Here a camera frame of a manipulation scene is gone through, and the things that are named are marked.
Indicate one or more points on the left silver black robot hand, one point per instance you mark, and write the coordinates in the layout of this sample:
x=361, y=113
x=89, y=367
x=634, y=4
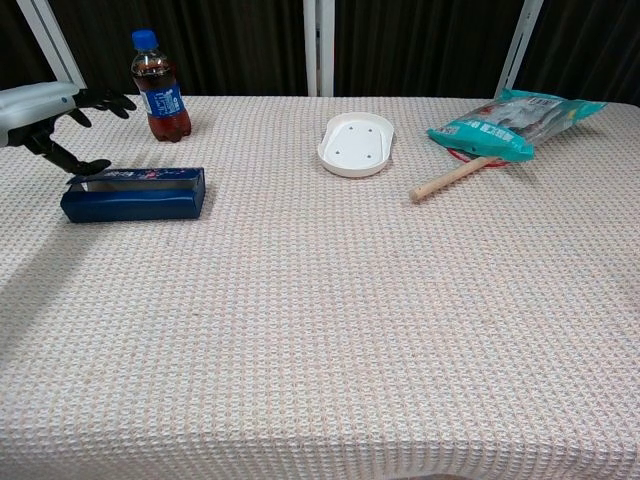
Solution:
x=35, y=107

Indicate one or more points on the dark blue rectangular box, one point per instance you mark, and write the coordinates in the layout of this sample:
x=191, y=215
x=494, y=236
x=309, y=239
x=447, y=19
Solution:
x=130, y=207

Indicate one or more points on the cola bottle with blue cap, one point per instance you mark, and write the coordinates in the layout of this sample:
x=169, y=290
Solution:
x=162, y=105

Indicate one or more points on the black pleated curtain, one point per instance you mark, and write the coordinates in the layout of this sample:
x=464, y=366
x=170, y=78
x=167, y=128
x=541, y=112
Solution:
x=225, y=45

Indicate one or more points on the white oval plastic tray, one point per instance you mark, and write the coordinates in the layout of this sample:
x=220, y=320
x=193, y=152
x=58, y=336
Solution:
x=355, y=147

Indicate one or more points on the beige waffle tablecloth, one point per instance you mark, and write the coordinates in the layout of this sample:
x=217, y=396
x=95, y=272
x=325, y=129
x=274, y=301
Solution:
x=320, y=310

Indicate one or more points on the teal snack bag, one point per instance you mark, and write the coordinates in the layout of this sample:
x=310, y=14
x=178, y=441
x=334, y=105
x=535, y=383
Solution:
x=495, y=135

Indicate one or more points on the white metal frame post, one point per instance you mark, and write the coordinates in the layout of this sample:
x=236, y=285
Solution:
x=517, y=50
x=52, y=45
x=318, y=45

